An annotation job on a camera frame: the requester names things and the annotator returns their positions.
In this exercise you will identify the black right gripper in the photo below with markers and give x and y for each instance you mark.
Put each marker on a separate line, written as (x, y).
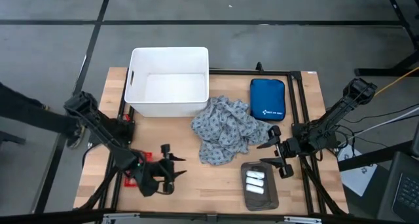
(288, 148)

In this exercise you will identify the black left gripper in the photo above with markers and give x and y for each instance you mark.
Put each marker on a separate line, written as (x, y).
(160, 173)

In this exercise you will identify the white bandage roll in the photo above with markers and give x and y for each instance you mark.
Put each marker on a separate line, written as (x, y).
(254, 189)
(254, 181)
(255, 174)

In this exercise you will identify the grey patterned cloth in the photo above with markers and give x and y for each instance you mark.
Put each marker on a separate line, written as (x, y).
(226, 132)

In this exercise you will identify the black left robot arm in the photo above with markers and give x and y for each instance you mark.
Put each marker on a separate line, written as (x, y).
(104, 132)

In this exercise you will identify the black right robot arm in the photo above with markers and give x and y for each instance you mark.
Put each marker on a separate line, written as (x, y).
(330, 116)

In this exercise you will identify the red plastic basket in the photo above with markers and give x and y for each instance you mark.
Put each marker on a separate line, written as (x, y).
(149, 156)

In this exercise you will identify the dark grey plastic tray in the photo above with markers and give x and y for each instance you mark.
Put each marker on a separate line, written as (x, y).
(260, 201)

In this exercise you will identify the blue first aid pouch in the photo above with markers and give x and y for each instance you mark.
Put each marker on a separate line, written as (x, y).
(266, 96)

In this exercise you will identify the white perforated plastic bin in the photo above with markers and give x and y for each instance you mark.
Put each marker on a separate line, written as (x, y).
(170, 86)

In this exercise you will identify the white paper sheet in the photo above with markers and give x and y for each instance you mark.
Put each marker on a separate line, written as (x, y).
(357, 178)

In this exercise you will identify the black desk leg bar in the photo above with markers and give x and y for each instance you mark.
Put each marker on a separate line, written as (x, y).
(376, 156)

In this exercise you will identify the black table stand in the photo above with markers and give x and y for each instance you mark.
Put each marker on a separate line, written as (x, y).
(376, 72)

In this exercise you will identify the black laptop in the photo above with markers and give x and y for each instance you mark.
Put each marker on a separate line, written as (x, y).
(406, 191)

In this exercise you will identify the person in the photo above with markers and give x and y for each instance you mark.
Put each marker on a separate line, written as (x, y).
(32, 112)

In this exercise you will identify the black chair base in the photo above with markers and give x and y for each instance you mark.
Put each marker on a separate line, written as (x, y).
(10, 137)

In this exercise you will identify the black aluminium frame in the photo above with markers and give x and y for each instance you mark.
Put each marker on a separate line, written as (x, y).
(235, 71)

